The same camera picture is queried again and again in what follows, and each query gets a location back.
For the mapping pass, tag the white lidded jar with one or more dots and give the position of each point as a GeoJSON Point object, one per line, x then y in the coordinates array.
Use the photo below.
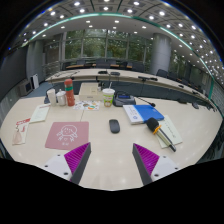
{"type": "Point", "coordinates": [61, 97]}

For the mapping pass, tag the beige cardboard box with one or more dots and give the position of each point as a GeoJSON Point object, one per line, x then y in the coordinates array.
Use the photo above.
{"type": "Point", "coordinates": [89, 91]}

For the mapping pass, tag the white notebook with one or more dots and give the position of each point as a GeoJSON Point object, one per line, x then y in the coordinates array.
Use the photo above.
{"type": "Point", "coordinates": [40, 113]}

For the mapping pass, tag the red thermos bottle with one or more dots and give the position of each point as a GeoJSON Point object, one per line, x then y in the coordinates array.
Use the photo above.
{"type": "Point", "coordinates": [69, 92]}

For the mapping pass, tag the black computer mouse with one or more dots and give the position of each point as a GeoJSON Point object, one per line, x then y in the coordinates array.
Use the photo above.
{"type": "Point", "coordinates": [114, 126]}

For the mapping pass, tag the black handheld microphone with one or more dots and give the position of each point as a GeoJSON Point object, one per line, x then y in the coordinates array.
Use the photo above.
{"type": "Point", "coordinates": [156, 129]}

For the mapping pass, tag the white paper sheet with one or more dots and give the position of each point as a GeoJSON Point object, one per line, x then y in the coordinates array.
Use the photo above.
{"type": "Point", "coordinates": [170, 130]}

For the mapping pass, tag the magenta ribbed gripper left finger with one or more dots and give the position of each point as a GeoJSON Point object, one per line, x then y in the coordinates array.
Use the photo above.
{"type": "Point", "coordinates": [70, 166]}

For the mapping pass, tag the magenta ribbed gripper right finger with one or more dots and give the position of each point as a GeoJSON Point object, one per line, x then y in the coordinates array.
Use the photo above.
{"type": "Point", "coordinates": [151, 166]}

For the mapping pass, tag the paper cup with straw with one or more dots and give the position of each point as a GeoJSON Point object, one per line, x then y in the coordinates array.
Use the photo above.
{"type": "Point", "coordinates": [108, 94]}

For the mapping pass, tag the blue and white book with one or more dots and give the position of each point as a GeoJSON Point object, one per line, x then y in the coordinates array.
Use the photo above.
{"type": "Point", "coordinates": [138, 114]}

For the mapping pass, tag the colourful sticker sheet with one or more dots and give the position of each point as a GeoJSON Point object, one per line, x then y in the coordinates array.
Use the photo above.
{"type": "Point", "coordinates": [87, 105]}

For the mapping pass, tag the red and white pamphlet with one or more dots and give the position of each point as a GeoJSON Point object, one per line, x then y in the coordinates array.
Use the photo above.
{"type": "Point", "coordinates": [20, 132]}

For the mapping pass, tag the white paper cup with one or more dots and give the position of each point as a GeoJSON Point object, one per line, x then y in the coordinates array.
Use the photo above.
{"type": "Point", "coordinates": [52, 96]}

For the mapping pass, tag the black conference phone unit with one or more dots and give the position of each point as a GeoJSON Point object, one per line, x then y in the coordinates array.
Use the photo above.
{"type": "Point", "coordinates": [122, 98]}

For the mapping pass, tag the pink cartoon mouse pad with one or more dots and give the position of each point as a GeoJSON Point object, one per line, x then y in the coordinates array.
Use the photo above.
{"type": "Point", "coordinates": [67, 135]}

